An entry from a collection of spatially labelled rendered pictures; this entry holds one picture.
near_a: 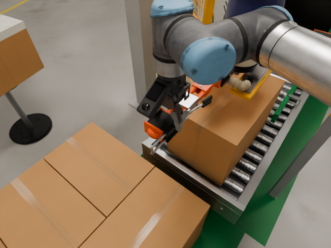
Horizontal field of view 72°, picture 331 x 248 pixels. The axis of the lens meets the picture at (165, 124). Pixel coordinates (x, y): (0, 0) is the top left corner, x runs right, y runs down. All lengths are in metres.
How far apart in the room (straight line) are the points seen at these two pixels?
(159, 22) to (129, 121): 1.97
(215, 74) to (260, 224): 1.66
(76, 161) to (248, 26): 1.31
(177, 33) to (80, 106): 2.33
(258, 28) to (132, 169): 1.14
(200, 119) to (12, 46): 1.50
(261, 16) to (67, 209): 1.26
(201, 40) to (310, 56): 0.17
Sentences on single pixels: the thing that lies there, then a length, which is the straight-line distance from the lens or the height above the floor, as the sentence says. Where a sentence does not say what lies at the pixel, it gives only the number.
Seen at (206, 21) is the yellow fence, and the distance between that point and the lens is 1.68.
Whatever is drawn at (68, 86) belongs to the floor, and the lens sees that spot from 3.04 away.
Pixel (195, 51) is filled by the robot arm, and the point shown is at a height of 1.57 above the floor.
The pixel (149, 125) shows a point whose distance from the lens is 0.71.
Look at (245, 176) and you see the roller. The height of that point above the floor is 0.55.
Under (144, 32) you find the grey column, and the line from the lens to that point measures 2.02.
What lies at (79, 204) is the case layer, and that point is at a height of 0.54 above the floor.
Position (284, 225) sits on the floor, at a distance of 2.06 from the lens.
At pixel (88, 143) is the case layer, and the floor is 0.54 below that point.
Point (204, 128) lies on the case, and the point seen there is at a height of 0.94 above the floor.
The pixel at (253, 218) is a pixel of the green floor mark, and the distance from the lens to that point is 1.99.
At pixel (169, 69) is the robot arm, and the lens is 0.56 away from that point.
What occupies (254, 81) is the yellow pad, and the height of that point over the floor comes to 1.11.
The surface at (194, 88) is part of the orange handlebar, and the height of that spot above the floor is 1.23.
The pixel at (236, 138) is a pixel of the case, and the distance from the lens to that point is 1.10.
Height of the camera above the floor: 1.78
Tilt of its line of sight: 49 degrees down
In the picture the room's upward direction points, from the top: straight up
